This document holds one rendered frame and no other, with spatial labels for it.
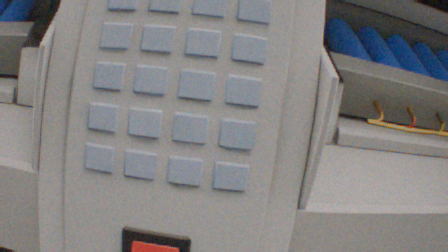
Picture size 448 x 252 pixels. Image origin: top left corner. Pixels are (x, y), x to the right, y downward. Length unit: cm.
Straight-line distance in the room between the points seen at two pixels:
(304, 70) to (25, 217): 12
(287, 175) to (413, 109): 11
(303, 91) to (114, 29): 7
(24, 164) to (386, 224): 14
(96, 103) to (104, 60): 1
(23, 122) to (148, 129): 7
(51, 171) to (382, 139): 14
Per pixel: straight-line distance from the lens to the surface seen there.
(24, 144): 28
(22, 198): 27
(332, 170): 29
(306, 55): 26
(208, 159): 25
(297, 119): 26
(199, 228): 26
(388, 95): 34
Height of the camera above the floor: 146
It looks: 9 degrees down
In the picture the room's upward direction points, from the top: 8 degrees clockwise
